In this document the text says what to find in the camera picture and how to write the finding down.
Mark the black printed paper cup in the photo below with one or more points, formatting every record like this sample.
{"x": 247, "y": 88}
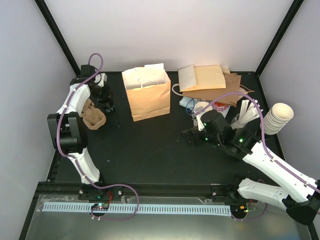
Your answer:
{"x": 107, "y": 106}

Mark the small circuit board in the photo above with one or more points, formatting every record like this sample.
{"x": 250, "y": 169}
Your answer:
{"x": 100, "y": 207}

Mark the tilted paper cup stack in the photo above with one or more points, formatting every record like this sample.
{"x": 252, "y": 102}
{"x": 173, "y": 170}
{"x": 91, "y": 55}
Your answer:
{"x": 276, "y": 118}

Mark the orange paper bag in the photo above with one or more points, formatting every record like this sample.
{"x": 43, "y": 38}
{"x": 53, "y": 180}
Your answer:
{"x": 194, "y": 78}
{"x": 148, "y": 91}

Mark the white paper cup stack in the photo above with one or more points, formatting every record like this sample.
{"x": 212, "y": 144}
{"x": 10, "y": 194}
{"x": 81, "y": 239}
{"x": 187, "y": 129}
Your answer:
{"x": 200, "y": 106}

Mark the brown pulp cup carrier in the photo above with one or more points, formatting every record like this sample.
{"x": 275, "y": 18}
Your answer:
{"x": 92, "y": 116}

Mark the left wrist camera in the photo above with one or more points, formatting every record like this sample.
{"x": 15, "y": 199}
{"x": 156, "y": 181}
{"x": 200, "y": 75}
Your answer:
{"x": 101, "y": 79}

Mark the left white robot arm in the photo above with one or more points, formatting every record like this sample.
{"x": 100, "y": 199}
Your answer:
{"x": 67, "y": 129}

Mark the brown kraft paper bag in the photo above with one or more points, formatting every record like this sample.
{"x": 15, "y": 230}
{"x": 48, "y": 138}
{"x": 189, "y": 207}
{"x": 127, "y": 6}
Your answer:
{"x": 233, "y": 84}

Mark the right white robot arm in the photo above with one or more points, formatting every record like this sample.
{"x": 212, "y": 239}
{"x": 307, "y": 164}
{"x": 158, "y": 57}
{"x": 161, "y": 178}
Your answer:
{"x": 295, "y": 192}

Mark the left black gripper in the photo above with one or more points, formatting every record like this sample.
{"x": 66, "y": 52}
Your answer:
{"x": 107, "y": 95}

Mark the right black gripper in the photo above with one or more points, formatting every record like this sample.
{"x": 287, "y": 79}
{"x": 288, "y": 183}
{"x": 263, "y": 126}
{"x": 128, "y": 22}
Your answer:
{"x": 188, "y": 137}

